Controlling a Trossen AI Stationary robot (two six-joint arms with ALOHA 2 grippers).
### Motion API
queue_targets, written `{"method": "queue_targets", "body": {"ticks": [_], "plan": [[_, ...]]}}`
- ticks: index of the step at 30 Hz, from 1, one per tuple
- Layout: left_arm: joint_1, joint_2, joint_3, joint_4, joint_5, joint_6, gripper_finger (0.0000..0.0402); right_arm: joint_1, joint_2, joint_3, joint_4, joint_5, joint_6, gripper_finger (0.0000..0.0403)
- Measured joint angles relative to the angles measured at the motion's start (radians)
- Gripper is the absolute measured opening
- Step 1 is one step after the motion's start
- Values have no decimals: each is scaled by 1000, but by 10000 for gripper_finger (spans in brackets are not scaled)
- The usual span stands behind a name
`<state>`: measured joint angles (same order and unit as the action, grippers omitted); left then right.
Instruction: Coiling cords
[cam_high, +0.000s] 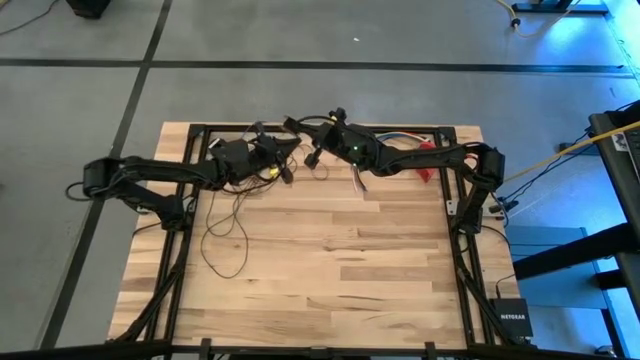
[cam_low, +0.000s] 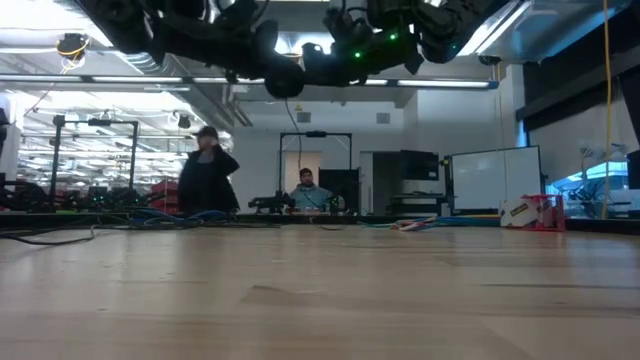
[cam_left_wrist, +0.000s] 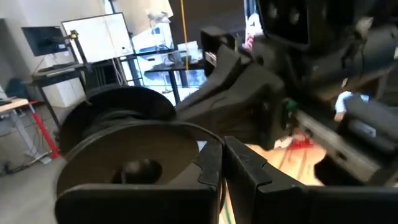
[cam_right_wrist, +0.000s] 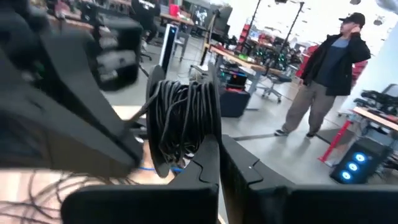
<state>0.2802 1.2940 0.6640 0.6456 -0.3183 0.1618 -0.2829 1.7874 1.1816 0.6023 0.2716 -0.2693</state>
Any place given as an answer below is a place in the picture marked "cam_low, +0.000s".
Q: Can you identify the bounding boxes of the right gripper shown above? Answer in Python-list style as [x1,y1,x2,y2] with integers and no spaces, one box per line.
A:
[301,0,427,89]

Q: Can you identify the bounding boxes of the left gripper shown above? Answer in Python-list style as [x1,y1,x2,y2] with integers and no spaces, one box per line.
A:
[144,0,302,77]

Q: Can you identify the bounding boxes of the black plastic spool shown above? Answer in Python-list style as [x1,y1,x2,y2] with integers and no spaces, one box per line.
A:
[263,58,306,100]

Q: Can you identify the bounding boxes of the long black cord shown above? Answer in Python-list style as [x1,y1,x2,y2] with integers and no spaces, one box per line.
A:
[0,97,347,247]

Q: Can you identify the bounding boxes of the person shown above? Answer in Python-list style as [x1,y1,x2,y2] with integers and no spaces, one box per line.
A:
[177,125,241,214]
[288,167,347,212]

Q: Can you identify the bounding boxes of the black equipment cart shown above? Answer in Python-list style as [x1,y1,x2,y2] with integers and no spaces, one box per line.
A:
[389,148,450,216]

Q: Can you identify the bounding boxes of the long ceiling light bar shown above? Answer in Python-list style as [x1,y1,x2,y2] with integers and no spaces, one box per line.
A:
[0,73,500,92]

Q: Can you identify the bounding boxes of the red storage bins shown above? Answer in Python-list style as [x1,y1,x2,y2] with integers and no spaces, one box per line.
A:
[149,178,181,215]

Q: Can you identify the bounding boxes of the white whiteboard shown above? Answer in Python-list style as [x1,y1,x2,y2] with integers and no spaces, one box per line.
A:
[451,145,544,211]

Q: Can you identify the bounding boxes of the red tape dispenser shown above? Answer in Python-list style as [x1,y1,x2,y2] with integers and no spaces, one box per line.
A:
[499,194,567,232]

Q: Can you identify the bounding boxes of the black gantry frame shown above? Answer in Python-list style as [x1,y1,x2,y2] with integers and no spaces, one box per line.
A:
[47,113,141,209]
[277,130,354,216]

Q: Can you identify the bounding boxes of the silver ventilation duct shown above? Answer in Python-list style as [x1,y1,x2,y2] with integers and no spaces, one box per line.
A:
[52,0,254,129]

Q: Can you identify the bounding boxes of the green cable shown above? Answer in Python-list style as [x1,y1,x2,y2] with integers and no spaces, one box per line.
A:
[357,219,401,232]

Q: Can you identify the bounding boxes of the red cable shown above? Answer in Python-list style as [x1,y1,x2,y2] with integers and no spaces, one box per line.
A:
[392,217,436,232]

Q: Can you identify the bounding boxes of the ceiling cord reel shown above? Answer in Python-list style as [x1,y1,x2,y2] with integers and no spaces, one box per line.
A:
[54,32,92,64]

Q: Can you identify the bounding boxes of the colourful cable bundle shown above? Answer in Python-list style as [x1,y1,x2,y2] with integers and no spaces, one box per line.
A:
[409,213,501,226]

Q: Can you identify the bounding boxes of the thin blue data cable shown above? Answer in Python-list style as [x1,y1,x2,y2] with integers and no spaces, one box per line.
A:
[127,208,236,229]

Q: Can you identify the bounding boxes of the hanging yellow cord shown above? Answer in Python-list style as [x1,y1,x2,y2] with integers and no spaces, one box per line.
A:
[601,0,614,220]

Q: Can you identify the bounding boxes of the black frame brace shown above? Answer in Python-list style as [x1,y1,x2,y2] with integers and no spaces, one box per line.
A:
[617,64,640,147]

